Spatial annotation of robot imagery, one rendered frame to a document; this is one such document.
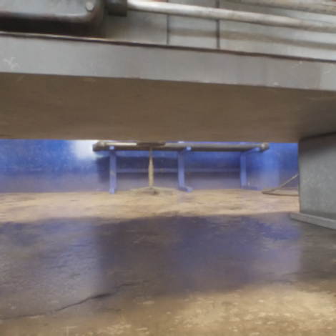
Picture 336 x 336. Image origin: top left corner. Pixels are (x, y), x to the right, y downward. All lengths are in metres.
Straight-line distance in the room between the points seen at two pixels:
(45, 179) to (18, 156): 0.47
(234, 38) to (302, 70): 0.24
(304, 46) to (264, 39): 0.12
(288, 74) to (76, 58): 0.41
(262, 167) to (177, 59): 4.04
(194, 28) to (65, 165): 3.38
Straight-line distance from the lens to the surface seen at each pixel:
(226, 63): 0.54
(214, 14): 0.69
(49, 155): 3.99
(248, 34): 0.80
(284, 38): 0.85
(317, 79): 0.63
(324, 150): 1.29
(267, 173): 4.53
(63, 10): 0.55
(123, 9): 0.65
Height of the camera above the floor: 0.23
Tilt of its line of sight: 2 degrees up
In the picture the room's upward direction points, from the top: 1 degrees counter-clockwise
